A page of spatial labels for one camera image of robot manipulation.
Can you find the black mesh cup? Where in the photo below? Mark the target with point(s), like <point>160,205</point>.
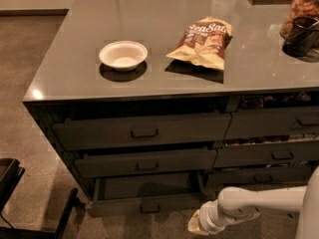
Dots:
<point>301,37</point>

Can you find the grey drawer cabinet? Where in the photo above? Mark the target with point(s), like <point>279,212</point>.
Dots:
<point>73,84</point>

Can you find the glass snack jar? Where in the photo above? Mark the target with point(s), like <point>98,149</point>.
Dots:
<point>299,8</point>

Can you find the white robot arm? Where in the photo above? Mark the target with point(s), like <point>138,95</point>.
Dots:
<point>235,205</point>

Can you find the white paper bowl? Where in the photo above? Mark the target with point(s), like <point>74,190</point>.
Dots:
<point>123,56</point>

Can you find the brown yellow chip bag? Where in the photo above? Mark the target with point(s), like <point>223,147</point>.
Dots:
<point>204,43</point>

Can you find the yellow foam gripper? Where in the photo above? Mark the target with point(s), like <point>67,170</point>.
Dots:
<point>208,221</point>

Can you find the grey drawer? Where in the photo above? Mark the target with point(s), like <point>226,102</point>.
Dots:
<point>173,160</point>
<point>138,131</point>
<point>271,122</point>
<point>266,175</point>
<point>146,194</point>
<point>268,153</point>

